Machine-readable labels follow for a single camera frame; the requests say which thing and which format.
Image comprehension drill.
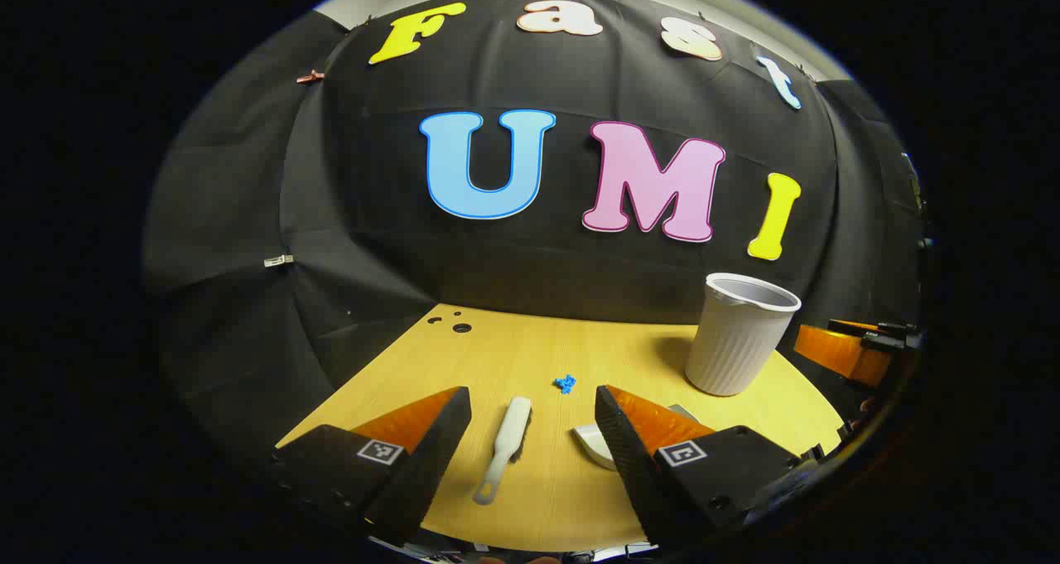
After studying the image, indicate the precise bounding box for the wooden desktop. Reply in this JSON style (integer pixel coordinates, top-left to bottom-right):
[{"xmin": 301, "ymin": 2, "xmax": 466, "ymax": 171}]
[{"xmin": 276, "ymin": 303, "xmax": 846, "ymax": 553}]

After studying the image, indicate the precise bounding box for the black backdrop cloth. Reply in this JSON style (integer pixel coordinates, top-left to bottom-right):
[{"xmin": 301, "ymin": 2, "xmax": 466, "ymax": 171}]
[{"xmin": 142, "ymin": 0, "xmax": 925, "ymax": 465}]

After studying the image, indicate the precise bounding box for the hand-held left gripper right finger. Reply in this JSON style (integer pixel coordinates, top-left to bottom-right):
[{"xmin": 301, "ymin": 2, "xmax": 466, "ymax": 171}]
[{"xmin": 595, "ymin": 384, "xmax": 826, "ymax": 547}]

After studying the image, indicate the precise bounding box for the white ribbed garbage bin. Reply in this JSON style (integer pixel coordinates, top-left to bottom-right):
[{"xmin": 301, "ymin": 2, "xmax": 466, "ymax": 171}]
[{"xmin": 685, "ymin": 272, "xmax": 802, "ymax": 398}]

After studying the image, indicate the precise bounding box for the white dustpan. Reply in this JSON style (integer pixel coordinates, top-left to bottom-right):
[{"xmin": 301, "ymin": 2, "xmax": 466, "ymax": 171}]
[{"xmin": 573, "ymin": 404, "xmax": 701, "ymax": 472}]

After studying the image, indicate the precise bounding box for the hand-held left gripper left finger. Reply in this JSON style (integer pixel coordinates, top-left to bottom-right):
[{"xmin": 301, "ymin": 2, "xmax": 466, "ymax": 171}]
[{"xmin": 272, "ymin": 386, "xmax": 473, "ymax": 547}]

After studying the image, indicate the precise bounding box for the small white broom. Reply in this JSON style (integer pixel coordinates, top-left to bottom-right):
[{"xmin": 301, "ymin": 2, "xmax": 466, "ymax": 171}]
[{"xmin": 472, "ymin": 396, "xmax": 532, "ymax": 506}]

